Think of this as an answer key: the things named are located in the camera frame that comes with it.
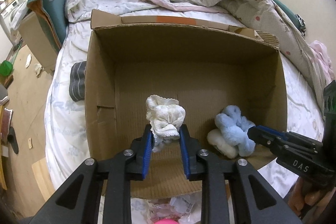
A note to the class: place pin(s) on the light blue fluffy scrunchie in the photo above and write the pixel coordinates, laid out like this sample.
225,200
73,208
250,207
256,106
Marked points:
234,128

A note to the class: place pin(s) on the dark striped folded cloth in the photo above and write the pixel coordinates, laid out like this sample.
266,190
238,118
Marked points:
77,81

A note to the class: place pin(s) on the beige bedside cabinet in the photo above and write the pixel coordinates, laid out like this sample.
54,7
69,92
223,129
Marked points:
33,35

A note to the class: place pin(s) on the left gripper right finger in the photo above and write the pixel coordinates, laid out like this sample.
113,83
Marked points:
189,147

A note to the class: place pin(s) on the black slipper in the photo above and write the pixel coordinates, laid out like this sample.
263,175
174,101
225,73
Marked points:
12,139

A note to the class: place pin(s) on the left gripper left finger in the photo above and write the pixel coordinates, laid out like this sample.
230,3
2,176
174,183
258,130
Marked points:
142,148

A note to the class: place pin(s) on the teal pillow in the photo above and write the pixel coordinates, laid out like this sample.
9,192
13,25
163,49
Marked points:
52,17

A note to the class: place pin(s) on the cream fluffy scrunchie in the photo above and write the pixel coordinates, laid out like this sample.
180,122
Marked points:
215,138

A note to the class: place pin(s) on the green plastic bucket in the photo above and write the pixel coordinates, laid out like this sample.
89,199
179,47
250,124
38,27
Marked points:
6,68

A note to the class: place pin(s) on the person's right hand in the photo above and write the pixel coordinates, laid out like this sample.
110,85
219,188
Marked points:
318,200

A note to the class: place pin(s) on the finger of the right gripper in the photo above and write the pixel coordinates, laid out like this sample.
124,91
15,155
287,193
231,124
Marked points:
273,138

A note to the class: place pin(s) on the white floral bed sheet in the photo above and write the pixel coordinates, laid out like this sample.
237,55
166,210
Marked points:
66,131

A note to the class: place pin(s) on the white lace scrunchie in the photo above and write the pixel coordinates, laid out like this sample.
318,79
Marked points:
165,117

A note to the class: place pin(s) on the pink soft ball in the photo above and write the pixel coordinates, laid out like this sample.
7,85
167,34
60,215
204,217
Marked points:
166,221

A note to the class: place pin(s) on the clear plastic wrapper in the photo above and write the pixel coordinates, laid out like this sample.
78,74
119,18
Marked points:
181,209

